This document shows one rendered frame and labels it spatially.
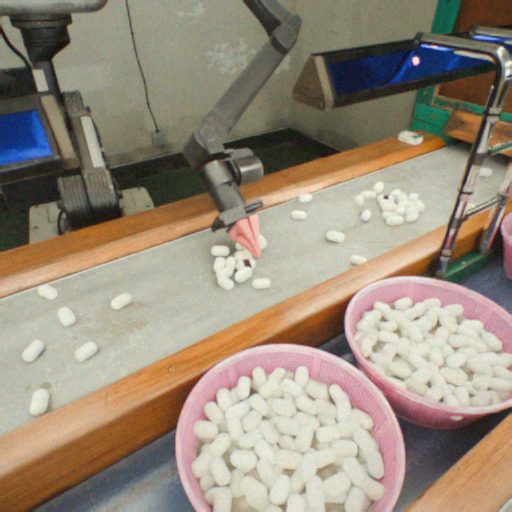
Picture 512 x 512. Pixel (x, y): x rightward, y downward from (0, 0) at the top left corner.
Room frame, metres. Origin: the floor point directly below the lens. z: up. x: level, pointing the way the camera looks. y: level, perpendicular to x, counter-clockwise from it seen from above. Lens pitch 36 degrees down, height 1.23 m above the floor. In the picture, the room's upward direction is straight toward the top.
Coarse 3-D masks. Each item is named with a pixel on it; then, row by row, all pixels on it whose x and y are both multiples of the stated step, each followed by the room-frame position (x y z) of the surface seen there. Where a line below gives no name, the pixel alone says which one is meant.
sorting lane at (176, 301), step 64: (320, 192) 0.95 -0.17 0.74; (384, 192) 0.95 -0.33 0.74; (448, 192) 0.95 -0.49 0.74; (128, 256) 0.67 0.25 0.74; (192, 256) 0.67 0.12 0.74; (320, 256) 0.67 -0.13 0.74; (0, 320) 0.49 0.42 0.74; (128, 320) 0.49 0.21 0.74; (192, 320) 0.49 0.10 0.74; (0, 384) 0.37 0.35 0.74; (64, 384) 0.37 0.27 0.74
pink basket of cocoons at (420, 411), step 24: (384, 288) 0.56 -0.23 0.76; (408, 288) 0.56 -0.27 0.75; (432, 288) 0.56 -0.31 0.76; (456, 288) 0.54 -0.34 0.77; (360, 312) 0.52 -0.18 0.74; (480, 312) 0.51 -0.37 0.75; (504, 312) 0.48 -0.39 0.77; (504, 336) 0.46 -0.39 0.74; (360, 360) 0.39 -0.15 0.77; (384, 384) 0.36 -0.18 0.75; (408, 408) 0.34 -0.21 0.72; (432, 408) 0.32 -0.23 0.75; (456, 408) 0.31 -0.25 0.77; (480, 408) 0.31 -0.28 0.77; (504, 408) 0.31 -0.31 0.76
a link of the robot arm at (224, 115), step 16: (288, 32) 1.11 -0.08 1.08; (272, 48) 1.07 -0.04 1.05; (288, 48) 1.07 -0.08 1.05; (256, 64) 1.02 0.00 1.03; (272, 64) 1.05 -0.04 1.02; (240, 80) 0.96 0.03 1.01; (256, 80) 0.98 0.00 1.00; (224, 96) 0.90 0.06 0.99; (240, 96) 0.92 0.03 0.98; (224, 112) 0.86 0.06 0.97; (240, 112) 0.89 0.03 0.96; (224, 128) 0.83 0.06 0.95; (192, 144) 0.78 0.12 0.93; (192, 160) 0.80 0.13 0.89
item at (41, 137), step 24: (0, 96) 0.43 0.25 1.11; (24, 96) 0.43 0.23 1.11; (48, 96) 0.44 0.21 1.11; (0, 120) 0.41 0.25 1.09; (24, 120) 0.42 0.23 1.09; (48, 120) 0.43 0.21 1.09; (0, 144) 0.39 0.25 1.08; (24, 144) 0.40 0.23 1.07; (48, 144) 0.41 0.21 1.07; (0, 168) 0.38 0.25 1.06; (24, 168) 0.39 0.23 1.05; (48, 168) 0.40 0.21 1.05; (72, 168) 0.42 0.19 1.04
